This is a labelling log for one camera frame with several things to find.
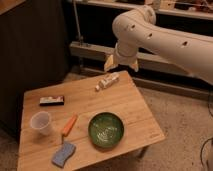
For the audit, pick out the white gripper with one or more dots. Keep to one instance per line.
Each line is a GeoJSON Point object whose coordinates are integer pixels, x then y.
{"type": "Point", "coordinates": [124, 55]}

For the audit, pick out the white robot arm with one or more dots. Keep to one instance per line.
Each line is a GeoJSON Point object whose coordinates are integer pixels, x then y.
{"type": "Point", "coordinates": [136, 29]}

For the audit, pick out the green ceramic bowl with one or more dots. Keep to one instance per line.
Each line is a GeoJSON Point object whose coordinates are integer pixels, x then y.
{"type": "Point", "coordinates": [105, 130]}

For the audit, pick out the vertical metal pole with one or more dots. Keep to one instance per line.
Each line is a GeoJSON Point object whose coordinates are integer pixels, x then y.
{"type": "Point", "coordinates": [79, 36]}

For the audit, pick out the black rectangular box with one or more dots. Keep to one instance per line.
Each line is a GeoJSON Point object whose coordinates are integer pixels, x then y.
{"type": "Point", "coordinates": [51, 100]}

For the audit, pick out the wooden folding table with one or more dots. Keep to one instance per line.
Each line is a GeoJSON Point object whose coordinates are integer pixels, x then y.
{"type": "Point", "coordinates": [81, 99]}

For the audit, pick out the clear plastic cup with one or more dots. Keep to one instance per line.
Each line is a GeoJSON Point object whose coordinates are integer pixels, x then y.
{"type": "Point", "coordinates": [41, 122]}

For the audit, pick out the blue sponge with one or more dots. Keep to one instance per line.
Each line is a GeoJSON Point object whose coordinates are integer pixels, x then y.
{"type": "Point", "coordinates": [63, 154]}

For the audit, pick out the metal shelf rail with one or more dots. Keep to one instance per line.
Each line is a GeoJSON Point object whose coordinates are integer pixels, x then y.
{"type": "Point", "coordinates": [145, 61]}

